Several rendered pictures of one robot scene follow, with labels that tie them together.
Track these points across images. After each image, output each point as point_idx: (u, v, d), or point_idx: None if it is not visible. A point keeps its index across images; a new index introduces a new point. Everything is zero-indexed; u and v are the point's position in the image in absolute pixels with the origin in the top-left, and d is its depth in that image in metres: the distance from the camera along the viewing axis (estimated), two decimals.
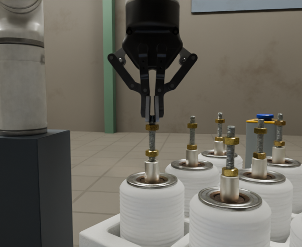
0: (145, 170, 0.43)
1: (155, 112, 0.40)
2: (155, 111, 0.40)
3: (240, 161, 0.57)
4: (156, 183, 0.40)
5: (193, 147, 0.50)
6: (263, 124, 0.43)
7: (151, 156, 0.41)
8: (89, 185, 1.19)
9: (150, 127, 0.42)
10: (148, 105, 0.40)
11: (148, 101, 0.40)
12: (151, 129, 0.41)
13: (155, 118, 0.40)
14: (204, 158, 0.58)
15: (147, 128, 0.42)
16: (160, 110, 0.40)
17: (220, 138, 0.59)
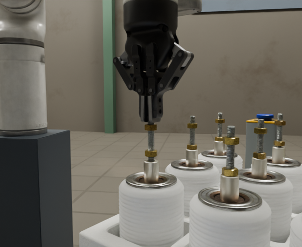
0: (156, 172, 0.41)
1: None
2: None
3: (240, 161, 0.57)
4: None
5: (193, 147, 0.50)
6: (263, 124, 0.43)
7: (151, 156, 0.41)
8: (89, 185, 1.19)
9: (148, 127, 0.42)
10: (158, 105, 0.41)
11: (158, 101, 0.41)
12: (151, 129, 0.40)
13: None
14: (204, 158, 0.58)
15: (145, 128, 0.42)
16: (147, 109, 0.42)
17: (220, 138, 0.59)
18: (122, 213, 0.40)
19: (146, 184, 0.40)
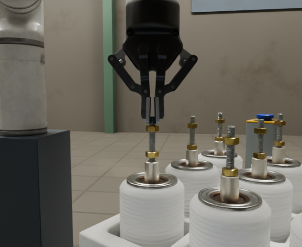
0: (154, 173, 0.41)
1: (155, 113, 0.40)
2: (156, 111, 0.40)
3: (240, 161, 0.57)
4: None
5: (193, 147, 0.50)
6: (263, 124, 0.43)
7: (158, 156, 0.42)
8: (89, 185, 1.19)
9: (147, 129, 0.41)
10: (148, 106, 0.40)
11: (148, 102, 0.40)
12: (158, 129, 0.41)
13: (155, 119, 0.40)
14: (204, 158, 0.58)
15: (149, 130, 0.41)
16: (161, 111, 0.40)
17: (220, 138, 0.59)
18: (119, 208, 0.42)
19: (140, 183, 0.40)
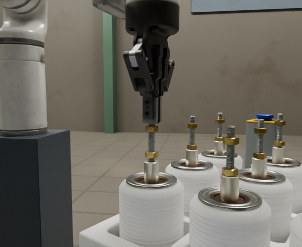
0: (148, 169, 0.43)
1: (143, 113, 0.41)
2: (143, 111, 0.41)
3: (240, 161, 0.57)
4: (146, 183, 0.40)
5: (193, 147, 0.50)
6: (263, 124, 0.43)
7: (149, 155, 0.43)
8: (89, 185, 1.19)
9: (156, 130, 0.41)
10: None
11: None
12: (149, 129, 0.42)
13: (143, 119, 0.41)
14: (204, 158, 0.58)
15: (157, 130, 0.41)
16: (144, 111, 0.40)
17: (220, 138, 0.59)
18: None
19: (160, 175, 0.44)
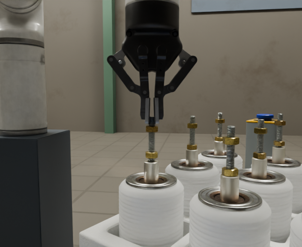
0: None
1: (154, 114, 0.40)
2: (155, 112, 0.40)
3: (240, 161, 0.57)
4: (139, 182, 0.41)
5: (193, 147, 0.50)
6: (263, 124, 0.43)
7: (157, 157, 0.41)
8: (89, 185, 1.19)
9: (146, 130, 0.41)
10: (147, 107, 0.40)
11: (147, 103, 0.40)
12: (157, 130, 0.41)
13: (154, 120, 0.40)
14: (204, 158, 0.58)
15: (147, 131, 0.41)
16: (160, 112, 0.40)
17: (220, 138, 0.59)
18: (182, 211, 0.41)
19: (166, 178, 0.43)
